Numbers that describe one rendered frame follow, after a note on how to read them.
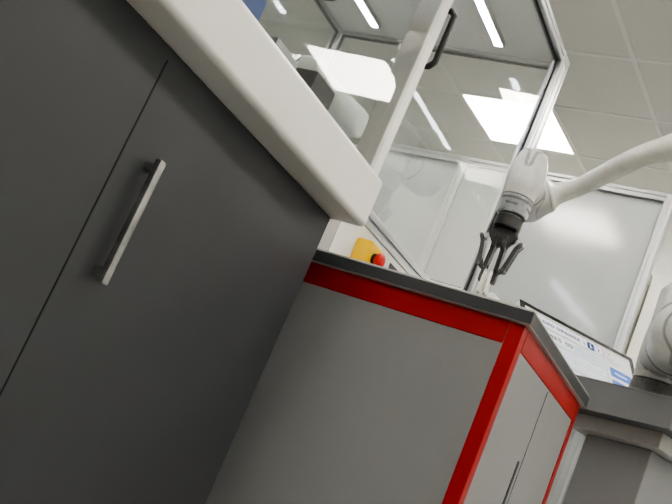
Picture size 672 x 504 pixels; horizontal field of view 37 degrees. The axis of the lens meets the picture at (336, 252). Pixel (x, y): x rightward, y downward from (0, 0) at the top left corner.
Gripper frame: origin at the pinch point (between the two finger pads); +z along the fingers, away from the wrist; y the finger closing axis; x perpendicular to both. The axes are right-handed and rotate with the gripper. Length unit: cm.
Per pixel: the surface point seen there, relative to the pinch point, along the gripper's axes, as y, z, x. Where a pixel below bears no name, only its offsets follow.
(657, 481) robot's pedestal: 57, 35, 8
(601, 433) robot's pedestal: 41, 28, 5
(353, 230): -21, 9, -44
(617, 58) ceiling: -38, -181, 182
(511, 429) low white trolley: 36, 45, -63
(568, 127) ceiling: -76, -181, 270
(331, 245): -22, 16, -51
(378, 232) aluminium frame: -20.6, 4.2, -32.6
